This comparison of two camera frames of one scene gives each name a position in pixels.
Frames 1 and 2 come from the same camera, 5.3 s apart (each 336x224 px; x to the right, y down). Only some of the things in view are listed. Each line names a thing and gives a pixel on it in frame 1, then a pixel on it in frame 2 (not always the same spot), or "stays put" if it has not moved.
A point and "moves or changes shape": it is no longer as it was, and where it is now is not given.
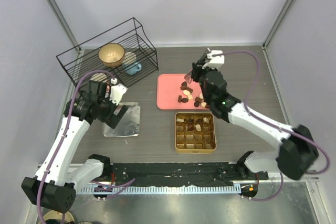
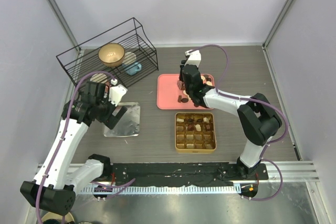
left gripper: x=115 y=118 stays put
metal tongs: x=188 y=77 moves or changes shape
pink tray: x=174 y=92 stays put
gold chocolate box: x=195 y=132 stays put
